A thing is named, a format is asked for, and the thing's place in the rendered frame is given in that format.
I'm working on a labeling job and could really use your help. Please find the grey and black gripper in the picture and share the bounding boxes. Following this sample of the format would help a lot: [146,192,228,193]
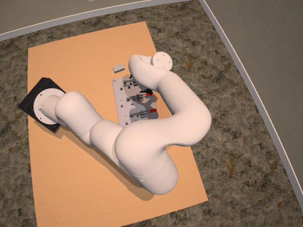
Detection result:
[135,81,153,95]

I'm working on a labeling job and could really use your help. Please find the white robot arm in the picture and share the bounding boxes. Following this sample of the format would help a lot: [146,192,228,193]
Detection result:
[34,52,212,195]

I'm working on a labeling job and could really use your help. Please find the black toggle clamp with red handle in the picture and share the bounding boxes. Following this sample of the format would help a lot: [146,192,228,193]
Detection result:
[126,93,152,101]

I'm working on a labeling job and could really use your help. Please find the grey toggle clamp with red handle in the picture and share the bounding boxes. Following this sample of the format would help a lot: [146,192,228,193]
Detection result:
[129,109,157,118]

